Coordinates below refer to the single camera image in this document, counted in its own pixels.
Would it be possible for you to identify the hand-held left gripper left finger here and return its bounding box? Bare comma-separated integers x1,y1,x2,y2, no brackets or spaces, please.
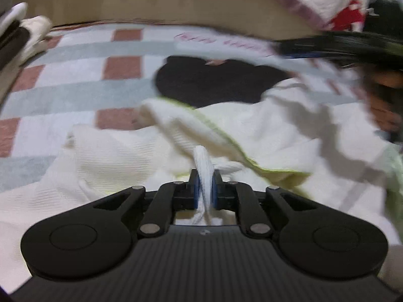
94,169,199,239

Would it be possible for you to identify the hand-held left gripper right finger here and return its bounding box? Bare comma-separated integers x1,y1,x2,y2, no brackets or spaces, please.
213,169,317,240

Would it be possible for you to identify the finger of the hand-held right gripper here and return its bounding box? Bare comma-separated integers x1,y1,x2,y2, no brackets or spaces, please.
276,31,403,66

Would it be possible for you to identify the cream knit garment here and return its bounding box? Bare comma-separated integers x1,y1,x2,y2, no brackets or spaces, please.
0,78,403,294

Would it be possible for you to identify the person's right hand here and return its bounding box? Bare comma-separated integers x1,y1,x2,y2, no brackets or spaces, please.
368,71,403,132

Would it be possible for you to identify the dark cloth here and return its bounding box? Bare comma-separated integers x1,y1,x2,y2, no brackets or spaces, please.
368,0,403,32

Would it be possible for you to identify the black garment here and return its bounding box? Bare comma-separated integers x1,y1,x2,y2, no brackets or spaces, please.
155,55,292,109

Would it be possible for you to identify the checkered pink grey blanket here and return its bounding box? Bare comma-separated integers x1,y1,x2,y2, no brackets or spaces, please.
0,23,370,193

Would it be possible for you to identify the cream folded cloth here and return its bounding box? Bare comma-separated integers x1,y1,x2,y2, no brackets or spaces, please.
20,15,53,64

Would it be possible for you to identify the black folded cloth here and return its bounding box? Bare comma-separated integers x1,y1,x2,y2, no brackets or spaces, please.
0,20,31,70

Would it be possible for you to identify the white folded cloth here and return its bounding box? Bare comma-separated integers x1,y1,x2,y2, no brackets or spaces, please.
0,2,29,36

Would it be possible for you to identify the beige bed frame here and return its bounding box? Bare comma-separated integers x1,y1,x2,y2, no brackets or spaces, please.
13,0,319,39

